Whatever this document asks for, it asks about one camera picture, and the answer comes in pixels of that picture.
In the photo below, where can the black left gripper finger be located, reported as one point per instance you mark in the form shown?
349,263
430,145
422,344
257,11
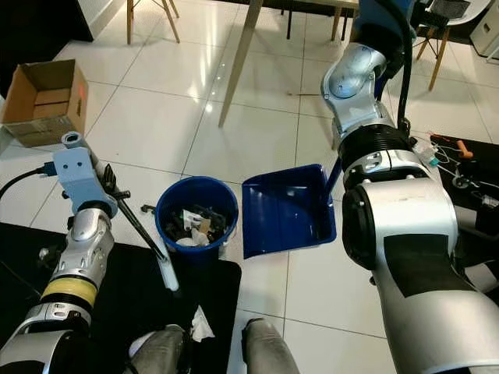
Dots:
106,174
123,195

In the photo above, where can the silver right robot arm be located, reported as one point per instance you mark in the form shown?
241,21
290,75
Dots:
413,234

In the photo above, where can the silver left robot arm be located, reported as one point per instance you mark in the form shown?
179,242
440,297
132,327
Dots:
90,249

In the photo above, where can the black plastic trash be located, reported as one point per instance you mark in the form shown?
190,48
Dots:
175,224

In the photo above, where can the small grey plastic scrap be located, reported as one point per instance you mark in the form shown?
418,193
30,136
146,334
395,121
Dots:
48,254

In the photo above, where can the blue round bucket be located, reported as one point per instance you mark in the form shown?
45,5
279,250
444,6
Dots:
197,250

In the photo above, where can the white paper tissue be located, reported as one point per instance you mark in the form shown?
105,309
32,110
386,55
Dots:
200,323

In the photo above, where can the chair with wooden legs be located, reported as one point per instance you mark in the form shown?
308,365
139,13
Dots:
129,19

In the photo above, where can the grey left robot leg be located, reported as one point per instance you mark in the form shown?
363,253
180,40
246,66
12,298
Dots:
164,354

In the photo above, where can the grey robot leg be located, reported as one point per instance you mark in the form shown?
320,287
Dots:
164,354
269,351

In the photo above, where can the black furniture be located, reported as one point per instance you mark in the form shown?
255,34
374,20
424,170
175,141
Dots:
39,23

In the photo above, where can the light wooden table leg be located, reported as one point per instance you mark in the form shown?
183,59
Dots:
239,62

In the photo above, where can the grey right robot leg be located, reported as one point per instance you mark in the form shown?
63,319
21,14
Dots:
269,351

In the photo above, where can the white chair wooden legs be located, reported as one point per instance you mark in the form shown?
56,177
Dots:
441,58

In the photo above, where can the light blue left wrist camera mount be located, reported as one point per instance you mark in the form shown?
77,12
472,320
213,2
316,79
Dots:
78,175

